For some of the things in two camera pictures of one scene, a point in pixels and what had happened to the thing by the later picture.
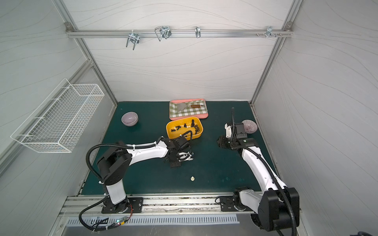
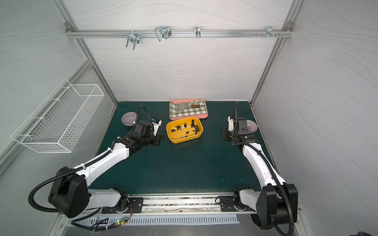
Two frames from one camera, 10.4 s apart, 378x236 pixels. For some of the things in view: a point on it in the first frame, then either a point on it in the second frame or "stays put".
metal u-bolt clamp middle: [163, 31] stays put
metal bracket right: [269, 32] stays put
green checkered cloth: [188, 110] stays put
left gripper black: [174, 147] -> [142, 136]
